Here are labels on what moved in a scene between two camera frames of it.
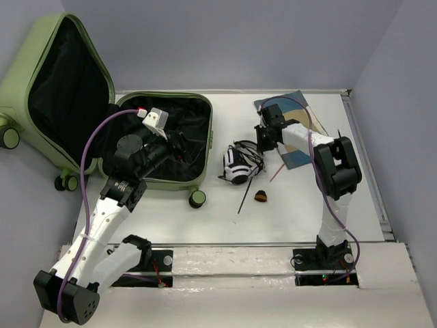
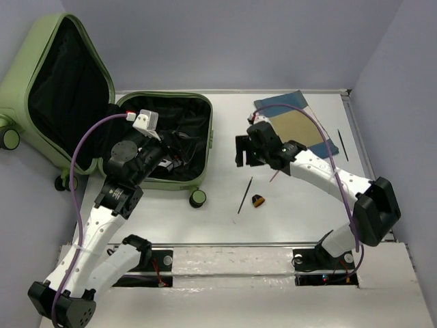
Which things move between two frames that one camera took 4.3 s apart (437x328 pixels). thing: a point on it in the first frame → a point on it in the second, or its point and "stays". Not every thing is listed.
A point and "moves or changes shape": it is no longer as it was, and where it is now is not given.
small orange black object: [261, 196] moves or changes shape
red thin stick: [277, 172] stays
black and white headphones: [242, 160] → [165, 164]
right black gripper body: [265, 142] → [264, 154]
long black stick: [245, 195] stays
